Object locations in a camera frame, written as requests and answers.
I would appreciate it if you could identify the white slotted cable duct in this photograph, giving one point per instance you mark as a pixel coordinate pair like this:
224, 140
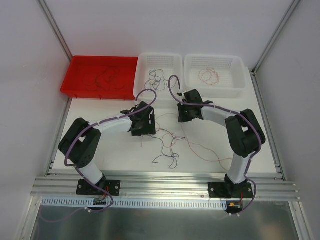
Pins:
135, 203

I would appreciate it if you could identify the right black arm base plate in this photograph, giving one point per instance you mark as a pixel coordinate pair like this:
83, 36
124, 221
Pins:
228, 191

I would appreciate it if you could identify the red plastic tray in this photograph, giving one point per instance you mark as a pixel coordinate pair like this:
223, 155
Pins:
123, 67

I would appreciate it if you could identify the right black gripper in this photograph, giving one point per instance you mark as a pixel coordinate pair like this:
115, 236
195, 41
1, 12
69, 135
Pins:
185, 115

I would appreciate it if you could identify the white middle mesh basket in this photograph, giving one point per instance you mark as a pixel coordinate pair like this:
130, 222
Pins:
157, 71

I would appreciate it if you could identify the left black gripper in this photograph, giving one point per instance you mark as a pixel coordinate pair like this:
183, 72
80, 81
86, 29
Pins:
146, 128

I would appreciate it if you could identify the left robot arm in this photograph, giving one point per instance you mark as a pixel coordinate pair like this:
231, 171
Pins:
81, 141

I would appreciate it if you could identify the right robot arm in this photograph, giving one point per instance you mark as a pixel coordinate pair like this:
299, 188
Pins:
244, 132

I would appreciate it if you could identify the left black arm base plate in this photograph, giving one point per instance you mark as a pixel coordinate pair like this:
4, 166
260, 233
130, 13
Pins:
111, 186

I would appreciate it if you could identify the white mesh basket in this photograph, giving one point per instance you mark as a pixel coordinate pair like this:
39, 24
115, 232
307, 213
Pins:
215, 76
157, 71

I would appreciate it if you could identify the white right mesh basket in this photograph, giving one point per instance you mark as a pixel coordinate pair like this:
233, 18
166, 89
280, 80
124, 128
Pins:
215, 76

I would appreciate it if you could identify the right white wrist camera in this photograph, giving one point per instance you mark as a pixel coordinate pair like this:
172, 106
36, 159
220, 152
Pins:
181, 92

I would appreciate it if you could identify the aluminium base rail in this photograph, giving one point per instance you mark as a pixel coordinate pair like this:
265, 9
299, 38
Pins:
166, 185

